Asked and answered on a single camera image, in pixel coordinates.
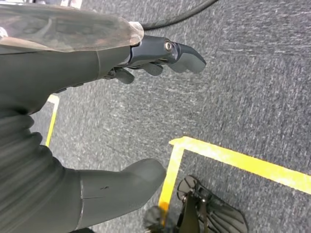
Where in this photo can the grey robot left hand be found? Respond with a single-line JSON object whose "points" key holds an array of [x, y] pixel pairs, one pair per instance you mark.
{"points": [[48, 74]]}

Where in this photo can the clear plastic cover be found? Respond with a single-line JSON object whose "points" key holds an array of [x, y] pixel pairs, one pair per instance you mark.
{"points": [[60, 29]]}

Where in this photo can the black robot right foot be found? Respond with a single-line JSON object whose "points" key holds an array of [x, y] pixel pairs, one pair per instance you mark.
{"points": [[155, 220]]}

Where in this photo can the black robot foot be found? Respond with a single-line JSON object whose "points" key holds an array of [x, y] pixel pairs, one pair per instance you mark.
{"points": [[226, 218], [155, 220]]}

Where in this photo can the yellow floor tape square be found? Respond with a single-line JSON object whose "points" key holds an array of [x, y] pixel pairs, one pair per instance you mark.
{"points": [[230, 157]]}

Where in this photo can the black robot left foot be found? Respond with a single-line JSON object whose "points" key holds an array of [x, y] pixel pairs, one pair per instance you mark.
{"points": [[226, 218]]}

